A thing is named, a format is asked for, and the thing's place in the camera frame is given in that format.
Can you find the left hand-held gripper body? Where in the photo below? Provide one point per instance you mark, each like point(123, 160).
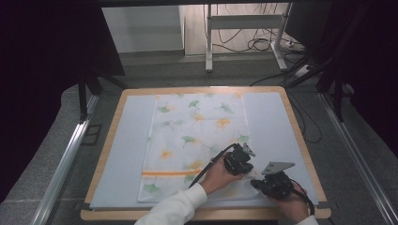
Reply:
point(236, 161)

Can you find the white leaf-print cloth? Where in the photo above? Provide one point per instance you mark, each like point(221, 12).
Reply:
point(187, 134)

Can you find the white cabinet panel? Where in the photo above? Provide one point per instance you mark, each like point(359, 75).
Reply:
point(142, 28)

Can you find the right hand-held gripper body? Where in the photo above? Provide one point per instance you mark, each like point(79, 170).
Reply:
point(278, 186)

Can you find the black floor plate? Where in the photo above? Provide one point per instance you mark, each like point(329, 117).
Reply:
point(92, 134)

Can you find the dark curtain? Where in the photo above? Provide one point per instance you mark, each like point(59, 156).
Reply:
point(375, 68)
point(47, 78)

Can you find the pale blue table mat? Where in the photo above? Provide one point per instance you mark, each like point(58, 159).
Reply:
point(125, 150)

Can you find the black metal stand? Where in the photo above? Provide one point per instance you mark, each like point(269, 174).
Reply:
point(83, 93)
point(338, 90)

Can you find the person's right hand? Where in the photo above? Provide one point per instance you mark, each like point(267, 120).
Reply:
point(292, 207)

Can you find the person's left hand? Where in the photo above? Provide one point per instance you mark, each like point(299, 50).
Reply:
point(217, 178)

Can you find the aluminium floor rail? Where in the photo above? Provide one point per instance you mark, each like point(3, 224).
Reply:
point(356, 153)
point(64, 162)

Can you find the white metal desk frame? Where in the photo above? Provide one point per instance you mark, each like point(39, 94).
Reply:
point(244, 22)

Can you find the white power strip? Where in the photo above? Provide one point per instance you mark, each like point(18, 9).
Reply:
point(303, 70)

